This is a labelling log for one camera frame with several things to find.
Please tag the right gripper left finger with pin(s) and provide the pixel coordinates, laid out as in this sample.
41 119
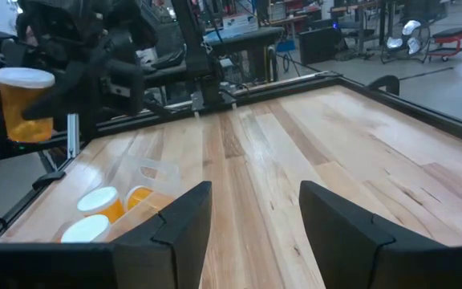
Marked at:
175 249

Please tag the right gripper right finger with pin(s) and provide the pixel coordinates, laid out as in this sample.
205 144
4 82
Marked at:
347 249

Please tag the clear plastic basket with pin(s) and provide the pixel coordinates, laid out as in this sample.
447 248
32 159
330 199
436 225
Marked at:
168 178

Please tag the white printed box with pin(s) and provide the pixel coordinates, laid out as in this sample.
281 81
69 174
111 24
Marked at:
239 22

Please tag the black desk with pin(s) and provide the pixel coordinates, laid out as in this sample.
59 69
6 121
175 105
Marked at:
247 38

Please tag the black cabinet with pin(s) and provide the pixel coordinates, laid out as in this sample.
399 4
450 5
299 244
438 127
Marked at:
319 44

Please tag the blue bin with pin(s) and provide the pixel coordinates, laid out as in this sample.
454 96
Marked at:
285 45

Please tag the round floor fan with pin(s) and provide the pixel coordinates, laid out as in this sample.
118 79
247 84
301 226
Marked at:
407 40

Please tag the red rolling stool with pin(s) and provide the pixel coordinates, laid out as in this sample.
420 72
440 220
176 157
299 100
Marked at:
453 35

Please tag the silver aluminium bracket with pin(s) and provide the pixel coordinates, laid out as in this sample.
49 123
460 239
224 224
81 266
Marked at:
73 134

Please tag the black aluminium table frame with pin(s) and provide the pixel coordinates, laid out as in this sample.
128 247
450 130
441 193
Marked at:
435 118

